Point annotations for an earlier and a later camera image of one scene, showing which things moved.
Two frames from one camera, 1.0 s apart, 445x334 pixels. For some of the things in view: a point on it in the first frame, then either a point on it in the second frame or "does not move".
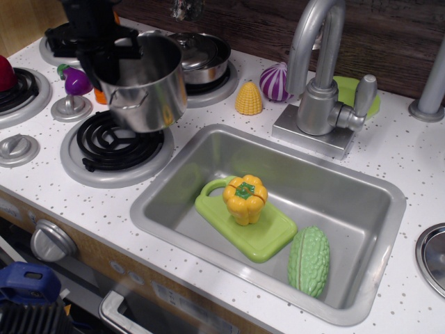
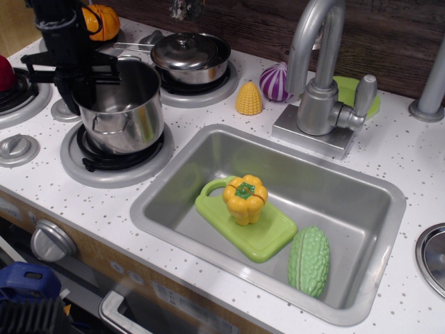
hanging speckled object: [187, 10] does not move
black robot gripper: [92, 36] to [68, 59]
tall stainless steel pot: [151, 92] to [128, 117]
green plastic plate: [347, 89] does not move
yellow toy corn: [249, 101] does not move
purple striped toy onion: [273, 82] does not move
